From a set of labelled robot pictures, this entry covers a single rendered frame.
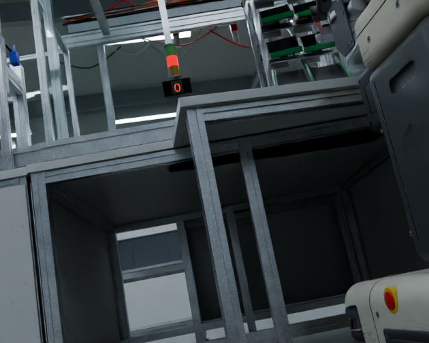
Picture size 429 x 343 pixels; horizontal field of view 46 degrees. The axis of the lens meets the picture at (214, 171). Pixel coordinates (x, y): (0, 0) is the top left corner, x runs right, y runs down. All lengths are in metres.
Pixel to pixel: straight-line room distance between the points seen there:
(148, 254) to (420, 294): 3.02
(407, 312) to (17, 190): 1.32
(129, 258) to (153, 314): 8.55
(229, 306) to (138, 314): 11.03
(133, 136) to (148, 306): 10.60
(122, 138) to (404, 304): 1.20
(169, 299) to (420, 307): 11.51
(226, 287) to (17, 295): 0.76
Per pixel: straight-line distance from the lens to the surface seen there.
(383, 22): 1.03
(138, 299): 12.37
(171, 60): 2.29
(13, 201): 1.87
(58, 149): 1.93
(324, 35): 2.03
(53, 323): 1.78
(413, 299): 1.00
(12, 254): 1.84
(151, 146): 1.78
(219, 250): 1.36
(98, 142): 1.90
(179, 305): 12.39
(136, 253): 3.85
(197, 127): 1.44
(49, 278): 1.79
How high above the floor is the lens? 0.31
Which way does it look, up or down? 14 degrees up
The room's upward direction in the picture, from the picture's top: 11 degrees counter-clockwise
